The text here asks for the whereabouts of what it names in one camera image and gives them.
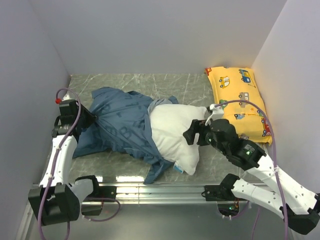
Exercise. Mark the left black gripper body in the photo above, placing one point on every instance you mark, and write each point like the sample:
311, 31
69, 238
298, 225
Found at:
77, 105

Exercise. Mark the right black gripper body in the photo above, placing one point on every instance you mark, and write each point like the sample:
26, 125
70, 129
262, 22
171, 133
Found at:
218, 145

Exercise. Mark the white pillow insert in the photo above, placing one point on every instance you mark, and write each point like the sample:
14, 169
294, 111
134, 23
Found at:
168, 123

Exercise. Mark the blue cartoon print pillowcase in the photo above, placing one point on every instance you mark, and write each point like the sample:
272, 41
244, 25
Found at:
123, 125

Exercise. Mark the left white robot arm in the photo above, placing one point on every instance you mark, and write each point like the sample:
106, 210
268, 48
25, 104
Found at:
57, 171

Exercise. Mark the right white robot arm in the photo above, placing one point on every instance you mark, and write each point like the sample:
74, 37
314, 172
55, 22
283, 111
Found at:
295, 204

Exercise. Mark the yellow car print pillow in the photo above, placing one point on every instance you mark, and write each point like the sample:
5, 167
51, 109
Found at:
246, 114

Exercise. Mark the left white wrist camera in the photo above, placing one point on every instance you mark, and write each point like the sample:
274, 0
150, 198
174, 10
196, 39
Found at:
66, 97

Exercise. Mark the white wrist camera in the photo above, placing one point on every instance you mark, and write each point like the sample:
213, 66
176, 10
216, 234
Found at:
215, 113
66, 97

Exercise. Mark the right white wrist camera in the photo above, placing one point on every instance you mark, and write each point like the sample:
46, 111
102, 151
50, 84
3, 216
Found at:
215, 113

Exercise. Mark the aluminium mounting rail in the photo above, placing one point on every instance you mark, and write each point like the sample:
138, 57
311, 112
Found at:
134, 193

